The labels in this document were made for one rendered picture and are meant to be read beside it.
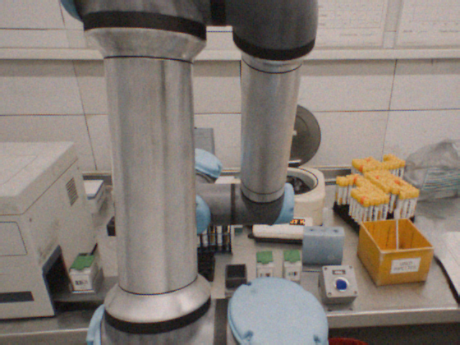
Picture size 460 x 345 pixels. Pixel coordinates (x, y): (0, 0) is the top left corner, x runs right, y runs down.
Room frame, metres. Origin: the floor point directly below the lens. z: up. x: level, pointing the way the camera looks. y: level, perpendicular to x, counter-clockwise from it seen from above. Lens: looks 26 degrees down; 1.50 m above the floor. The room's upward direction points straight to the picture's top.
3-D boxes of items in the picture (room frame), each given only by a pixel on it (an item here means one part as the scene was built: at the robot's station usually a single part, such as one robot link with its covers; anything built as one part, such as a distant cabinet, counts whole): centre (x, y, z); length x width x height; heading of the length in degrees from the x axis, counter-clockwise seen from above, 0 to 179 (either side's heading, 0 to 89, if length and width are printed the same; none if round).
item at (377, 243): (0.79, -0.31, 0.93); 0.13 x 0.13 x 0.10; 10
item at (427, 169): (1.23, -0.56, 0.97); 0.26 x 0.17 x 0.19; 109
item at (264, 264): (0.73, 0.01, 0.91); 0.05 x 0.04 x 0.07; 5
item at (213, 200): (0.58, 0.13, 1.17); 0.11 x 0.11 x 0.08; 5
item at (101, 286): (0.66, 0.42, 0.92); 0.21 x 0.07 x 0.05; 95
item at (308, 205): (1.03, -0.04, 0.94); 0.30 x 0.24 x 0.12; 176
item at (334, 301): (0.69, -0.15, 0.92); 0.13 x 0.07 x 0.08; 5
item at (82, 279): (0.66, 0.40, 0.95); 0.05 x 0.04 x 0.06; 5
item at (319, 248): (0.80, -0.13, 0.92); 0.10 x 0.07 x 0.10; 87
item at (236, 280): (0.72, 0.08, 0.89); 0.09 x 0.05 x 0.04; 5
